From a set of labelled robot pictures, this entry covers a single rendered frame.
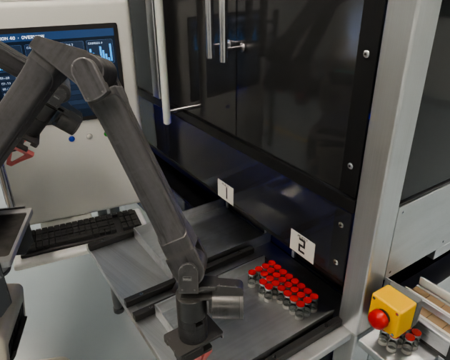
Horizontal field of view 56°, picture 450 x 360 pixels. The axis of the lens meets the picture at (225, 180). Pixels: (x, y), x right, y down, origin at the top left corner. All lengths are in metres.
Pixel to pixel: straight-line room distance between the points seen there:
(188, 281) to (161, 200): 0.15
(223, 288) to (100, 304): 1.74
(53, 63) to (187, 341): 0.55
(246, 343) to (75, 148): 0.91
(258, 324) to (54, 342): 1.48
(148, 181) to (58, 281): 2.02
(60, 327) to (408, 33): 2.11
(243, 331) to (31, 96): 0.67
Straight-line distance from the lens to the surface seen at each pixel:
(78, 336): 2.35
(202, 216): 1.44
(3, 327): 1.31
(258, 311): 1.09
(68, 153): 1.58
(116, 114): 0.74
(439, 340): 1.08
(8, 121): 0.82
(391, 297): 0.96
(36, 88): 0.79
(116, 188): 1.66
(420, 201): 0.98
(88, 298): 2.55
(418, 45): 0.78
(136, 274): 1.22
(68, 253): 1.50
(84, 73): 0.73
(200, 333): 0.85
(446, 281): 1.34
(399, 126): 0.81
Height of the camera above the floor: 1.64
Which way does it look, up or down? 27 degrees down
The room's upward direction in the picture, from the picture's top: straight up
